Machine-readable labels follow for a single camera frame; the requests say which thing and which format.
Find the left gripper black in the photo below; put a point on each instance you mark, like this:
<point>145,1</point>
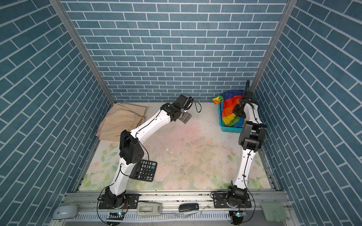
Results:
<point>185,117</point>

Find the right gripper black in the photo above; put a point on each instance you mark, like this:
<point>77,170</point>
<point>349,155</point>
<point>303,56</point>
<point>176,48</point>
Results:
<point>235,111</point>

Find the multicolour cloth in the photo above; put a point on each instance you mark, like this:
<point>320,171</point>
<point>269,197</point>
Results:
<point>229,99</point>

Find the beige shorts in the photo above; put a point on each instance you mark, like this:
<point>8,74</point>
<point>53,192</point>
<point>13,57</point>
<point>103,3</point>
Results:
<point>121,117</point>

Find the pink shorts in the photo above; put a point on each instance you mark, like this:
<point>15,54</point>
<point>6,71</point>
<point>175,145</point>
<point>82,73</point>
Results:
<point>100,129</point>

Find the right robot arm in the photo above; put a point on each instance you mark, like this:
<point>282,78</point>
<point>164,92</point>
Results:
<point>251,140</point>

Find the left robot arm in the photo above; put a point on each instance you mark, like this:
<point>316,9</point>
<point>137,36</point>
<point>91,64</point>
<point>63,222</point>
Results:
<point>132,149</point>

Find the teal plastic basket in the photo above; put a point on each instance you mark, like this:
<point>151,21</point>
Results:
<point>236,128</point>

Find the black desk calculator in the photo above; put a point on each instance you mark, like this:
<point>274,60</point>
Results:
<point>144,171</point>

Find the black car key fob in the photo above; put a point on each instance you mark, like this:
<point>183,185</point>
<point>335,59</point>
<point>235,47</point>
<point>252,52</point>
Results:
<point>188,207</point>

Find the beige plastic holder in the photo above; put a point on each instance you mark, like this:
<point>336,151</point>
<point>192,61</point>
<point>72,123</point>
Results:
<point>149,209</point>

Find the right circuit board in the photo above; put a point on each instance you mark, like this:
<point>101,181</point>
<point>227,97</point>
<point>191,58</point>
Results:
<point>237,214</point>

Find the circuit board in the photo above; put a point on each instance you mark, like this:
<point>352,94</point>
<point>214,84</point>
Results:
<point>115,216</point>
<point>237,214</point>

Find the green leather wallet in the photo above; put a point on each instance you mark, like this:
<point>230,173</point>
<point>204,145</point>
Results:
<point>274,211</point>

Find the left circuit board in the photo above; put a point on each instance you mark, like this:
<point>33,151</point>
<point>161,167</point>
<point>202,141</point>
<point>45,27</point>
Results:
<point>115,216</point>

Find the grey computer mouse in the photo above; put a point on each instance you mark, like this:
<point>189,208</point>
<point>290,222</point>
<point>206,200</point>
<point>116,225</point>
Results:
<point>66,212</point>

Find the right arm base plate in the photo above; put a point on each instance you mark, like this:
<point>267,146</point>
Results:
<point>220,201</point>

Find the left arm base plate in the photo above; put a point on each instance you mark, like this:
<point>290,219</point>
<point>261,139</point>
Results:
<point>127,201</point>

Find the white slotted cable duct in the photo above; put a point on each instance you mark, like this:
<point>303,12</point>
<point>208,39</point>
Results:
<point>131,217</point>

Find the aluminium front rail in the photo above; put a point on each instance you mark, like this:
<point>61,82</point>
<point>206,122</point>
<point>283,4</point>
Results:
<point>171,200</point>

